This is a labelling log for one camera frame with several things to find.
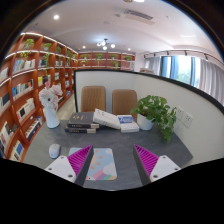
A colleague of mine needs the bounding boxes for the white hand-shaped vase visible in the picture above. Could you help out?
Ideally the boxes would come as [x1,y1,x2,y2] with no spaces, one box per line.
[44,108,60,129]

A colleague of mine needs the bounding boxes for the white leaning book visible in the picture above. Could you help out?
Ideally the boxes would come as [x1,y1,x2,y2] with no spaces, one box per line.
[93,109,120,129]

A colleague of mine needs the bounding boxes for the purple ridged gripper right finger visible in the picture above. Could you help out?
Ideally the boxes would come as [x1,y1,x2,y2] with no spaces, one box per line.
[133,145,180,186]

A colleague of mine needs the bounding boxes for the white computer mouse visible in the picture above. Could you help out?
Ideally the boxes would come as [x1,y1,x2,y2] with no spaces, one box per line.
[49,144,61,159]

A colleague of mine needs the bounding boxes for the middle dark hardcover book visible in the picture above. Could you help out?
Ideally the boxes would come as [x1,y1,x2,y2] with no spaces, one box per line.
[67,124,99,129]

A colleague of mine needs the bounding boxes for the top dark hardcover book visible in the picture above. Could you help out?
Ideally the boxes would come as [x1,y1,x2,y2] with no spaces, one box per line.
[68,112,98,124]

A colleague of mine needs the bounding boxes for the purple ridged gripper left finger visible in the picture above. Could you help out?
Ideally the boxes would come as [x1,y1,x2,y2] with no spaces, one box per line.
[46,145,93,186]

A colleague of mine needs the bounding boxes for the dark hardcover book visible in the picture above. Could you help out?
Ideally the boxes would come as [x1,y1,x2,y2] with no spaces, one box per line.
[67,124,99,129]
[65,126,96,134]
[68,112,98,124]

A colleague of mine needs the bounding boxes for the white wall socket panel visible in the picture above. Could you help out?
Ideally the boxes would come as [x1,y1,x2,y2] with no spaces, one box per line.
[176,107,193,128]

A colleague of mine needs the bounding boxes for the orange wooden bookshelf left wall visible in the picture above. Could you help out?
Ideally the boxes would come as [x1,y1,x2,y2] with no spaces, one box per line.
[0,32,78,160]

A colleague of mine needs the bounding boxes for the orange back wall shelf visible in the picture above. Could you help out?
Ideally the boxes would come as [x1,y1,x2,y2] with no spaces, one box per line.
[77,51,135,71]

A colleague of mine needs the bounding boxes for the blue white flat book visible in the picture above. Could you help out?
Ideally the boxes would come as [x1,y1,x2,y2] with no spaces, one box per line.
[118,115,139,133]

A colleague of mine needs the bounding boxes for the tan chair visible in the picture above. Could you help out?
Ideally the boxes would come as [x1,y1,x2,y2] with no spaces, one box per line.
[81,86,106,112]
[112,89,137,115]

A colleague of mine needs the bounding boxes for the ceiling air vent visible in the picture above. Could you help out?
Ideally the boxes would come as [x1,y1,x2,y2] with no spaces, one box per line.
[124,9,152,22]

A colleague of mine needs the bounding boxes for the ceiling light cluster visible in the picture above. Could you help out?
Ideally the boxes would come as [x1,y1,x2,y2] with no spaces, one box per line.
[97,38,116,50]

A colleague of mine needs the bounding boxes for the right tan chair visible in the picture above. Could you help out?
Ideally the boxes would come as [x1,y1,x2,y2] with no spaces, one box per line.
[112,89,137,115]

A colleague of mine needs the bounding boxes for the left tan chair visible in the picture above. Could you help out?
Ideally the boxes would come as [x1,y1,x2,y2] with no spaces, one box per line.
[81,86,106,112]

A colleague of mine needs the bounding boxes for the white partition wall black trim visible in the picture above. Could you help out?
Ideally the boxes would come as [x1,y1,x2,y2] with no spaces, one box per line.
[74,69,224,165]

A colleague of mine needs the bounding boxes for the green potted pothos plant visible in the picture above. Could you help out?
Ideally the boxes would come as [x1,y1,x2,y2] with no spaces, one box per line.
[130,95,176,143]

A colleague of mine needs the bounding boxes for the pink white artificial flowers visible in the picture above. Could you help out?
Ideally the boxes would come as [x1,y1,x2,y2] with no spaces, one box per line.
[39,81,62,110]

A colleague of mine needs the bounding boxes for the bottom dark hardcover book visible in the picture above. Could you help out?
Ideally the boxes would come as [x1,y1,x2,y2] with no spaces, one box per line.
[65,126,96,134]

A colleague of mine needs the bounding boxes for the white window curtain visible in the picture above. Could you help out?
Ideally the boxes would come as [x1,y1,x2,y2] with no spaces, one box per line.
[199,59,224,106]

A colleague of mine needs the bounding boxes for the pastel patterned mouse pad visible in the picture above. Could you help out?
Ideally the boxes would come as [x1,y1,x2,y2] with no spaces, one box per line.
[69,147,117,181]

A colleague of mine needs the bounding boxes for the white plant pot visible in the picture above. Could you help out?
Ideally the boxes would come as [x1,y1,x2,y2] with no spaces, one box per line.
[137,114,153,131]

